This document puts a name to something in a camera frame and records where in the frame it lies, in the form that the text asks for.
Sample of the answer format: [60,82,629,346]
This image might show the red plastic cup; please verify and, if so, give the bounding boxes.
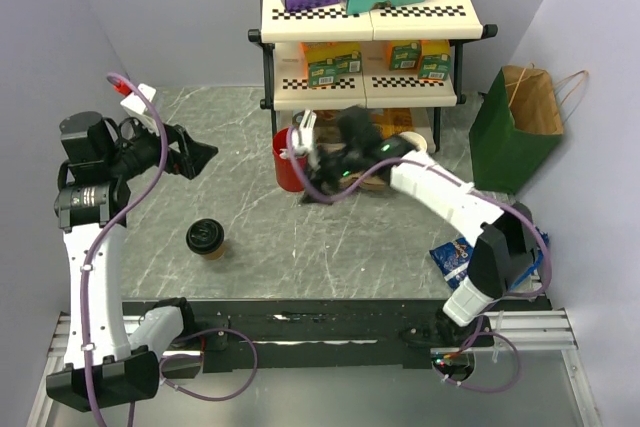
[272,128,304,193]

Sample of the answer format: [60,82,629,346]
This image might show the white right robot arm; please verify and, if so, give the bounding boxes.
[285,106,550,346]

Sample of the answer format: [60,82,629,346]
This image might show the stacked paper cups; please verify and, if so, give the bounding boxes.
[400,131,428,152]

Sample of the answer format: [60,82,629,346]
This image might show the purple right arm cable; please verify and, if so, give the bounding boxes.
[284,132,553,298]

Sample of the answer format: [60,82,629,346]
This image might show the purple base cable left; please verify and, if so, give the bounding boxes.
[157,327,259,403]

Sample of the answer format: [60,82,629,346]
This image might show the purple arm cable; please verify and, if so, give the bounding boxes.
[82,71,168,427]
[284,132,553,298]

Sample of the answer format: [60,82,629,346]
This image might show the black plastic cup lid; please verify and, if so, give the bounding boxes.
[185,218,224,255]

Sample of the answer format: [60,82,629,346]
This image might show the orange snack bag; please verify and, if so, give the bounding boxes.
[369,108,414,138]

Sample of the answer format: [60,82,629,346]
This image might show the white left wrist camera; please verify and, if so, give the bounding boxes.
[112,80,159,136]

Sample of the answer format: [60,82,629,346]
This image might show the brown cardboard cup carrier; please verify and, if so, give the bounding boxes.
[340,171,388,192]

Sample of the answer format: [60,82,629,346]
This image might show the green paper bag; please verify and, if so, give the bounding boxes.
[469,64,589,195]

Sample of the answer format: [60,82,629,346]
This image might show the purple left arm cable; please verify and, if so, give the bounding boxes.
[82,71,168,427]

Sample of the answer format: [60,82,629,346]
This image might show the white wrapped straws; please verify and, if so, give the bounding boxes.
[294,110,317,130]

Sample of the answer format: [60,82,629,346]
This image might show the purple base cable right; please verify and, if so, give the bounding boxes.
[439,331,525,394]

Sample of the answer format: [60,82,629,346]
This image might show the brown snack bag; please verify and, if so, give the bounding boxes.
[313,110,346,152]

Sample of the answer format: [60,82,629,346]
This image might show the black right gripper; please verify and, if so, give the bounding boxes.
[301,143,362,207]

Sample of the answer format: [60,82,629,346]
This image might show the blue chips bag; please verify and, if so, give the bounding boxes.
[429,237,544,291]

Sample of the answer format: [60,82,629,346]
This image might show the brown paper coffee cup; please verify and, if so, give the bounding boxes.
[201,241,226,261]

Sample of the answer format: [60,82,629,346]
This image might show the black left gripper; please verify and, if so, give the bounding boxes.
[105,112,217,180]

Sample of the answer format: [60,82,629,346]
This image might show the green yellow box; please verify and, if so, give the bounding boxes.
[386,40,452,82]
[301,42,362,88]

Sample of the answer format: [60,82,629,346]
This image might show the cream black shelf rack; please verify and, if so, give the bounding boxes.
[248,0,498,130]

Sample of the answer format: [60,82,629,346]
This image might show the green yellow box left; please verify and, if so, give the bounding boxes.
[301,42,362,88]

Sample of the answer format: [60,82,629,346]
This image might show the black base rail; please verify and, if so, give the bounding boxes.
[124,298,551,374]

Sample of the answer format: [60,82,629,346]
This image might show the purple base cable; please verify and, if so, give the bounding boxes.
[439,331,525,394]
[157,327,259,403]

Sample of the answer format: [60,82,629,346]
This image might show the green yellow box right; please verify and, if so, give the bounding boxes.
[386,40,452,82]

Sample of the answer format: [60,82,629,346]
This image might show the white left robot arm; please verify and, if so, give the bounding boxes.
[46,111,218,412]

